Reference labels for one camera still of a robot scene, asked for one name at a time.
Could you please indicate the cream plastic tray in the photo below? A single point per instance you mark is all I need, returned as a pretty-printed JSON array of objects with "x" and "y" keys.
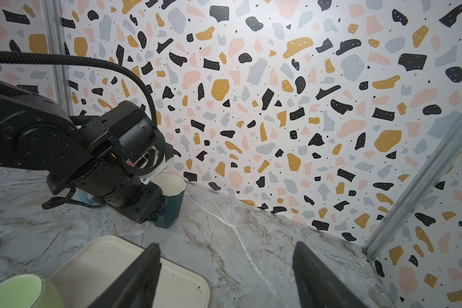
[{"x": 113, "y": 272}]

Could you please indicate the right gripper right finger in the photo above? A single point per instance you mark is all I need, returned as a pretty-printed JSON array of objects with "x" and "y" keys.
[{"x": 317, "y": 285}]

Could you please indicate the dark green mug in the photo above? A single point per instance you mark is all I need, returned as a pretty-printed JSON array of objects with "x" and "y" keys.
[{"x": 173, "y": 188}]

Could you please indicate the light green mug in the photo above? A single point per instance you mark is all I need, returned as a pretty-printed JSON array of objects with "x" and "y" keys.
[{"x": 29, "y": 290}]

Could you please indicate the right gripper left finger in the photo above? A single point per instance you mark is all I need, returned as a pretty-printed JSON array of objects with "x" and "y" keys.
[{"x": 136, "y": 286}]

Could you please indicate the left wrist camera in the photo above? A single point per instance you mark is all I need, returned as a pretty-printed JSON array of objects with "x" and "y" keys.
[{"x": 167, "y": 163}]

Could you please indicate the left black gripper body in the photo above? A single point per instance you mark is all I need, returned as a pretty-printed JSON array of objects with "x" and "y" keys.
[{"x": 138, "y": 202}]

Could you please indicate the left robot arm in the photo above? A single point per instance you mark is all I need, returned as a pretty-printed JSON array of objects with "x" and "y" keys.
[{"x": 109, "y": 157}]

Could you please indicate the light blue yellow-inside mug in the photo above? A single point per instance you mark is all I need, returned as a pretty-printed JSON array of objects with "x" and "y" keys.
[{"x": 85, "y": 197}]

